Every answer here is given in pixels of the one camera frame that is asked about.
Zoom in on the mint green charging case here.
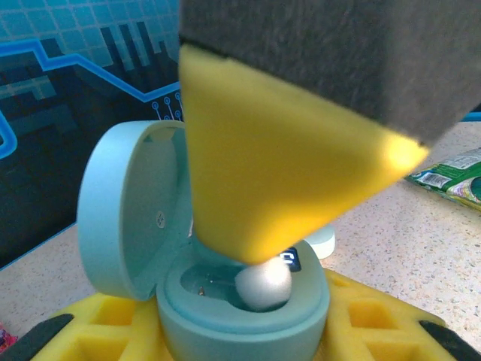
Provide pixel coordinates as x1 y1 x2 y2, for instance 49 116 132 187
77 120 331 361

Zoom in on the purple red candy bag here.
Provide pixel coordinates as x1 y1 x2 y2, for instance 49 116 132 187
0 321 18 350

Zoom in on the green snack bag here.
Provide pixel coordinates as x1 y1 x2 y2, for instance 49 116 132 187
404 147 481 212

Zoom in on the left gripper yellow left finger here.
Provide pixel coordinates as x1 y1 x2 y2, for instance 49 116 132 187
0 292 167 361

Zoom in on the white oval charging case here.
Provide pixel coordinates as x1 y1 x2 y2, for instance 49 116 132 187
303 224 337 260

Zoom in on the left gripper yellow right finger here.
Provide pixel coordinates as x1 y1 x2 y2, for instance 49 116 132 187
314 268 481 361

